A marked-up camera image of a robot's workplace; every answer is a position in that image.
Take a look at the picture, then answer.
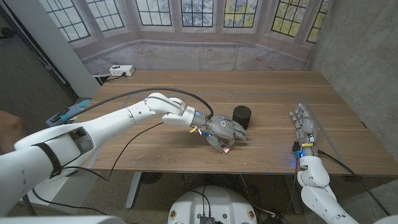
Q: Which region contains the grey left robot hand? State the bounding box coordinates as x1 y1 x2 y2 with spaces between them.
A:
203 114 249 154

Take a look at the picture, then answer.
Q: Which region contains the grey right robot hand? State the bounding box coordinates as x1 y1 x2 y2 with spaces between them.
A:
289 103 318 157

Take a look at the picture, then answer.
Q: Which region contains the red white matchbox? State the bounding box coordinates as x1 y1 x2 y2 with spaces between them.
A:
219 141 233 154

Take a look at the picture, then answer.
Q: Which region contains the black cylindrical speaker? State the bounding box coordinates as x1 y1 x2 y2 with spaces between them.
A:
232 105 252 131

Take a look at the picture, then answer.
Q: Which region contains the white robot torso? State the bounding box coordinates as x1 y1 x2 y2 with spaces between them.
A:
167 185 258 224

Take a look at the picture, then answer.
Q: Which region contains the printed window backdrop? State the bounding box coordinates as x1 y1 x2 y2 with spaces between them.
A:
39 0 332 75

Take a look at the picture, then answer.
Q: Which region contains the black round floor fan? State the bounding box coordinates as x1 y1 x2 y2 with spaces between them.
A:
141 172 164 186

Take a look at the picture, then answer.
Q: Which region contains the white table leg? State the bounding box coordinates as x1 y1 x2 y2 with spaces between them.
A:
125 171 143 210

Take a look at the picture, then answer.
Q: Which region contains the white power strip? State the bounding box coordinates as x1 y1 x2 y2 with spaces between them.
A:
108 64 136 77

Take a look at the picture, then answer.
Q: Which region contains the blue tray with remote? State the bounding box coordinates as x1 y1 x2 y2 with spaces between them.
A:
45 99 91 128

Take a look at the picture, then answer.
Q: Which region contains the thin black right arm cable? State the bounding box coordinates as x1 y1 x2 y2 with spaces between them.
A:
284 157 299 218

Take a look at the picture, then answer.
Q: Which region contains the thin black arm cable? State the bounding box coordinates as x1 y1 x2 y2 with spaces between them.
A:
61 121 165 182
284 157 299 218

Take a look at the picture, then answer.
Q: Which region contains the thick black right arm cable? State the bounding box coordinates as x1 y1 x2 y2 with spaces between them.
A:
316 149 392 217

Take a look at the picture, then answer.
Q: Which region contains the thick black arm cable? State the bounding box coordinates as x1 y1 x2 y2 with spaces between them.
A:
316 149 392 217
21 87 215 216

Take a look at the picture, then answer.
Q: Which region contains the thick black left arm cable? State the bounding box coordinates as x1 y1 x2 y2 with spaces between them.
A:
21 87 215 216

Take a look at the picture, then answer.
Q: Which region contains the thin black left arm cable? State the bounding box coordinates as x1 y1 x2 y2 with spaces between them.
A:
61 121 165 182

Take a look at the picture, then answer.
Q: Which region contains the black power strip cable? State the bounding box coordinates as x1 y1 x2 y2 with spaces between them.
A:
92 73 127 85

